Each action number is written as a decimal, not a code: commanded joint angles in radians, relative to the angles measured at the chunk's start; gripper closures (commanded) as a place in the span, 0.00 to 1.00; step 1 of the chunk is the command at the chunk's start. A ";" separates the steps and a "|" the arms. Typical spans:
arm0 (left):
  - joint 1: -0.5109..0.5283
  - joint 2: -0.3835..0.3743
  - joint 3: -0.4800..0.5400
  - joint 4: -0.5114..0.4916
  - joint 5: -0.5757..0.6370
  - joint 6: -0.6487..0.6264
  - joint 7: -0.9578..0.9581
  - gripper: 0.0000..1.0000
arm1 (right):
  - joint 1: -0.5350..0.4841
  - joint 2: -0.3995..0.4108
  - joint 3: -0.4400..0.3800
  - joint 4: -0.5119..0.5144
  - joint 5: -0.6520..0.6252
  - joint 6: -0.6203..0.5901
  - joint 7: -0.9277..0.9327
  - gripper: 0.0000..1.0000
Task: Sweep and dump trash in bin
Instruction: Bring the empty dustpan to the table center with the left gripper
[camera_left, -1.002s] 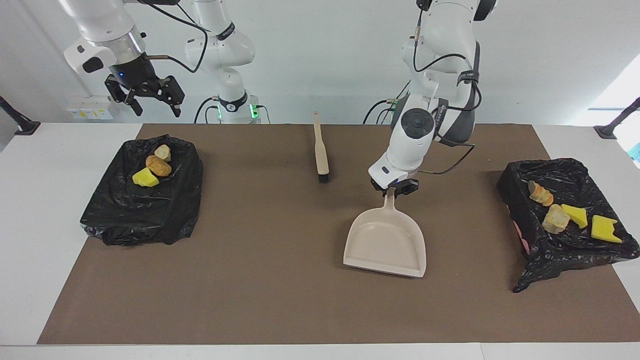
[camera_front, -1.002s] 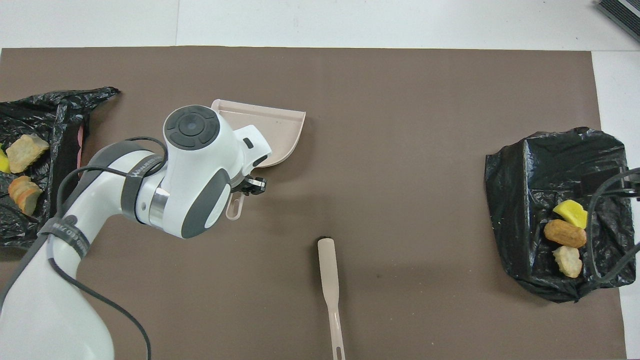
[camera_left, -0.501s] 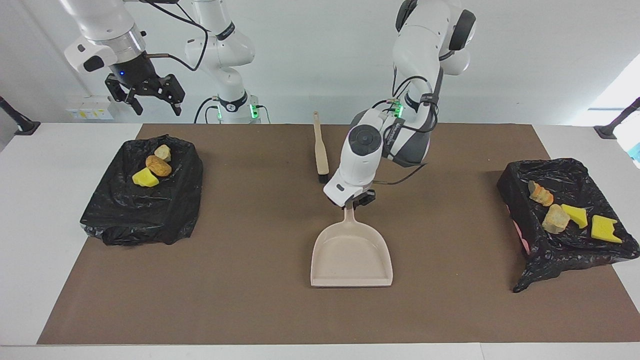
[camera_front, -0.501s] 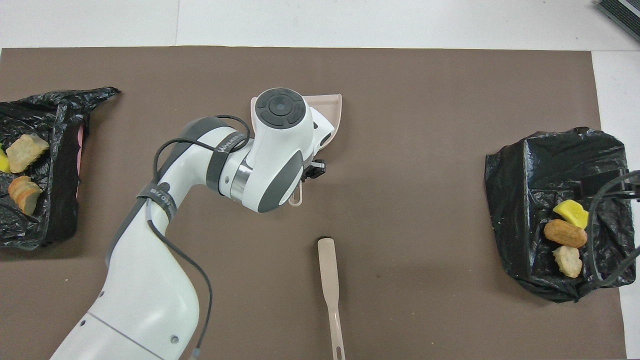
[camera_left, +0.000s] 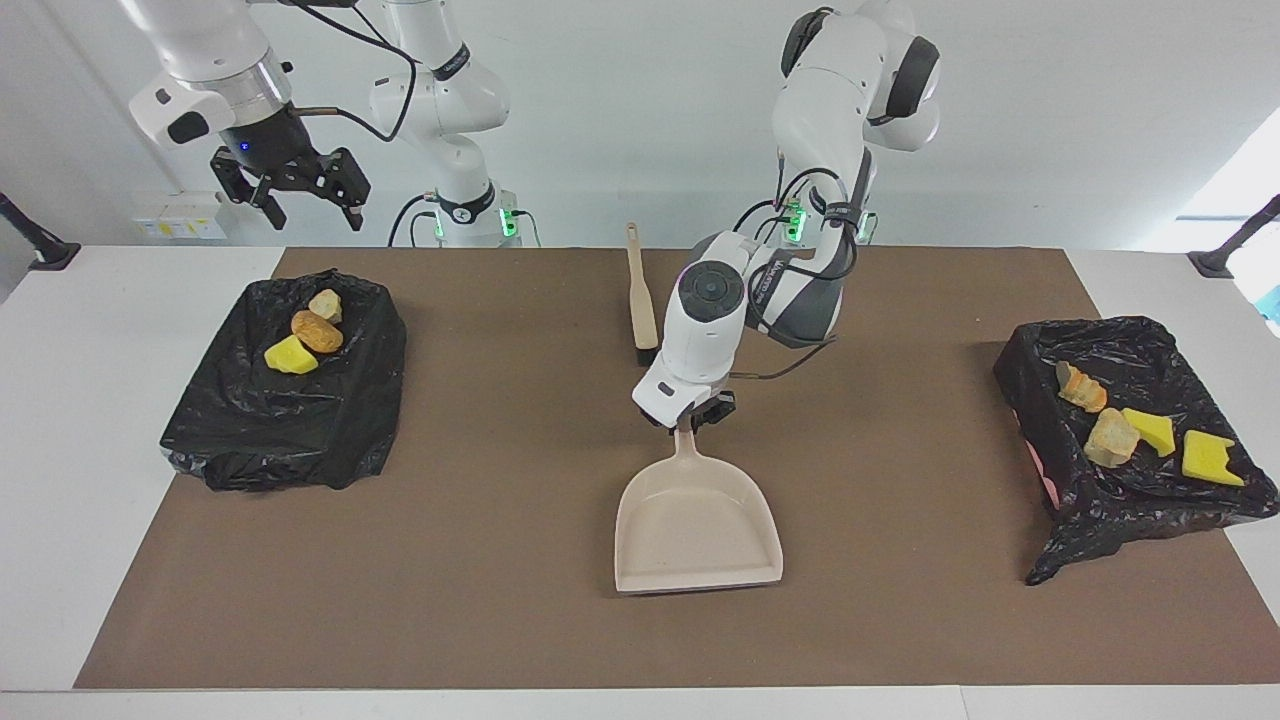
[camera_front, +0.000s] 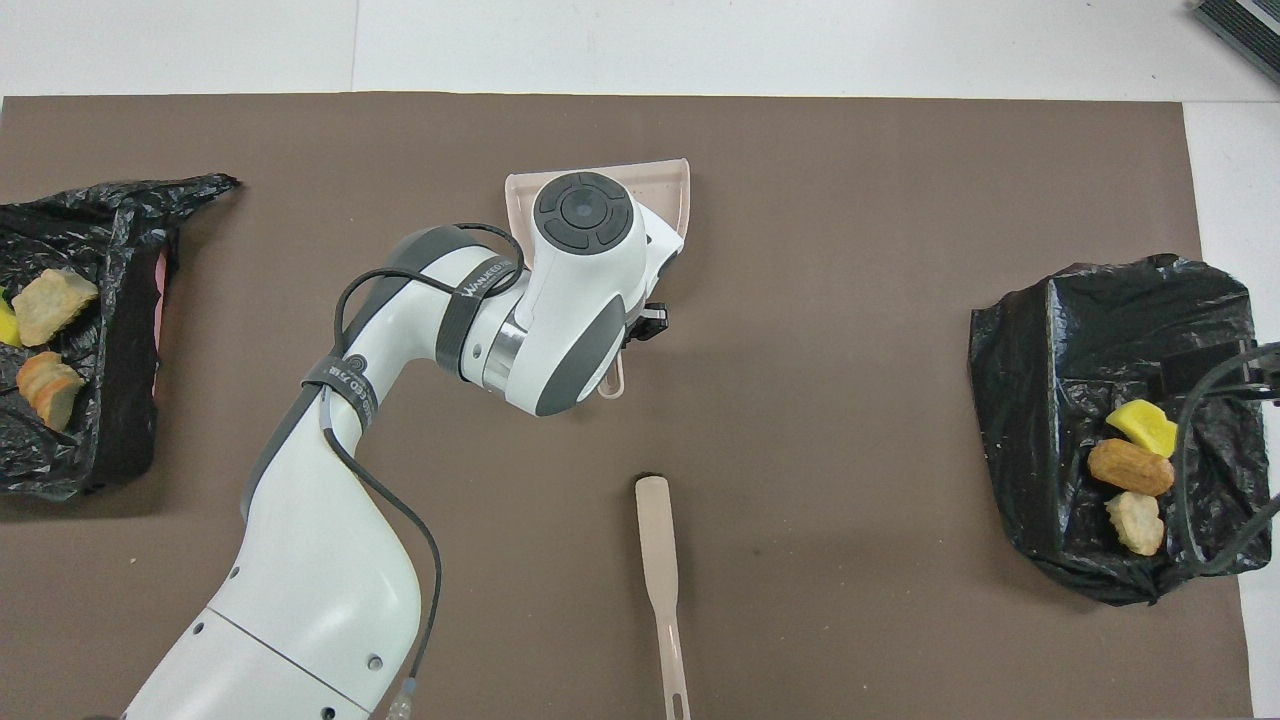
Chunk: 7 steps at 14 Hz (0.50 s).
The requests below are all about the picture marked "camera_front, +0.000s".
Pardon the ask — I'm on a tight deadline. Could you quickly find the plain yellow sponge piece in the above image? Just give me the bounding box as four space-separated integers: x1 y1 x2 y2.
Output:
1105 399 1181 459

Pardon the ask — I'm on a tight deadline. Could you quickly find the brown oval sponge piece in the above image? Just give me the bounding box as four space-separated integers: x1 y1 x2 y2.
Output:
1087 438 1176 498

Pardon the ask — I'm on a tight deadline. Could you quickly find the beige hand brush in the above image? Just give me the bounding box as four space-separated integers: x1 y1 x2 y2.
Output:
635 475 692 720

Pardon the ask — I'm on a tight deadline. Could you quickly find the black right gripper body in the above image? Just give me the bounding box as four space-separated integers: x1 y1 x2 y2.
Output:
1240 345 1280 401

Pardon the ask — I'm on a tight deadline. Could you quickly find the black-bagged bin with pink rim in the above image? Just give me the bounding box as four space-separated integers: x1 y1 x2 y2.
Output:
0 173 241 501

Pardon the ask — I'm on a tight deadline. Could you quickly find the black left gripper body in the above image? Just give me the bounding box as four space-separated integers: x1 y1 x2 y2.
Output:
624 302 668 347

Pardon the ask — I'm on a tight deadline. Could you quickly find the arm gripper cable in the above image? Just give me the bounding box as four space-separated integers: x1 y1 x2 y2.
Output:
320 222 526 720
1180 342 1280 576

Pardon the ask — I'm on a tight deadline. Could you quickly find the left arm gripper cable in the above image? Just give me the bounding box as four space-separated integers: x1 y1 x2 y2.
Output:
320 222 526 720

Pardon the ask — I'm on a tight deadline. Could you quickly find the brown table mat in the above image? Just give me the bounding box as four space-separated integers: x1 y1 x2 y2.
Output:
0 93 1253 720

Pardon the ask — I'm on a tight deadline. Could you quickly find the beige plastic dustpan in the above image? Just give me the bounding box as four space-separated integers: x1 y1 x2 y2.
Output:
505 157 691 399

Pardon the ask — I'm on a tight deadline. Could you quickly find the right arm gripper cable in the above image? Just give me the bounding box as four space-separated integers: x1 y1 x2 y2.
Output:
1180 342 1280 576

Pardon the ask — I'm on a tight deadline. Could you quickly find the small pale beige sponge chunk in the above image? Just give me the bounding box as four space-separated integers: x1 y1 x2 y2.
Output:
1105 491 1167 557

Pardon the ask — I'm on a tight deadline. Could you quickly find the dark grey ribbed device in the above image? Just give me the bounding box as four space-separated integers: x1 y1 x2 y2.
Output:
1195 0 1280 61

